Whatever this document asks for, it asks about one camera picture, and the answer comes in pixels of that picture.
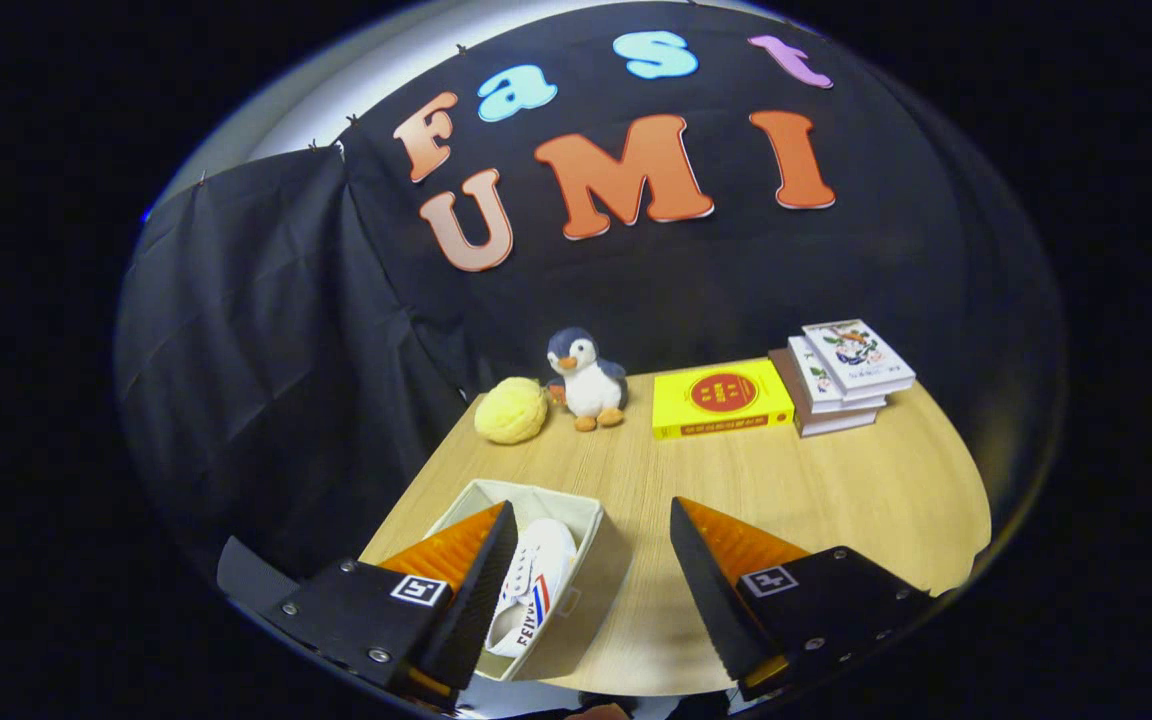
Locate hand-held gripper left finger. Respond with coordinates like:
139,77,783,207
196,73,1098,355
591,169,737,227
276,500,520,713

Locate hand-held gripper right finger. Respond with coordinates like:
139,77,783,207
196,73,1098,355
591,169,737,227
669,496,935,701

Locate white shoe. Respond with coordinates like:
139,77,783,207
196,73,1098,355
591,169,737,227
485,517,578,659

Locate beige fabric storage box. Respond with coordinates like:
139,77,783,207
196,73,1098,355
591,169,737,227
421,479,634,683

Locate yellow book red label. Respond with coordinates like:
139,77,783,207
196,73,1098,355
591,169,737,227
651,360,797,441

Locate yellow round plush toy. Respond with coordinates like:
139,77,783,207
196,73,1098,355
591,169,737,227
474,377,549,446

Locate brown cover book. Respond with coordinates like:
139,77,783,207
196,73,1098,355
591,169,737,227
768,347,882,439

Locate penguin plush toy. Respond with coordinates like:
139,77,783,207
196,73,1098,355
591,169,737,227
546,327,630,433

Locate black backdrop cloth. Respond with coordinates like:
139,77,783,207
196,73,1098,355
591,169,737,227
114,0,1067,591

